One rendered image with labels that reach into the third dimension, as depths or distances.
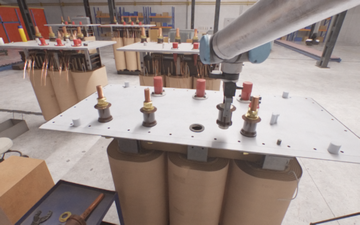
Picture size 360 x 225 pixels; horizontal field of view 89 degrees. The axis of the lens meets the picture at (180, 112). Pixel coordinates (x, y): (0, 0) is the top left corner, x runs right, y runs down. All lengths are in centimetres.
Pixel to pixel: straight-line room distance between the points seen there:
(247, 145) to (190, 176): 45
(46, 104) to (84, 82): 96
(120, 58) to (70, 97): 382
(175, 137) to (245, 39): 62
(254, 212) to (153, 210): 73
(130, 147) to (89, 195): 41
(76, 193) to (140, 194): 41
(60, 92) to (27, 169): 205
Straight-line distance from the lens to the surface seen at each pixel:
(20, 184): 172
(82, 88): 332
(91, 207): 130
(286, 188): 132
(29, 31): 1346
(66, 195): 149
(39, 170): 179
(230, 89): 80
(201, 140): 92
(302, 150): 102
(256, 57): 68
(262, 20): 41
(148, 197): 148
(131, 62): 697
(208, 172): 119
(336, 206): 296
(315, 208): 280
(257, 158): 130
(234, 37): 49
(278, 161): 121
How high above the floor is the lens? 190
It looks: 27 degrees down
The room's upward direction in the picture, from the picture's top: straight up
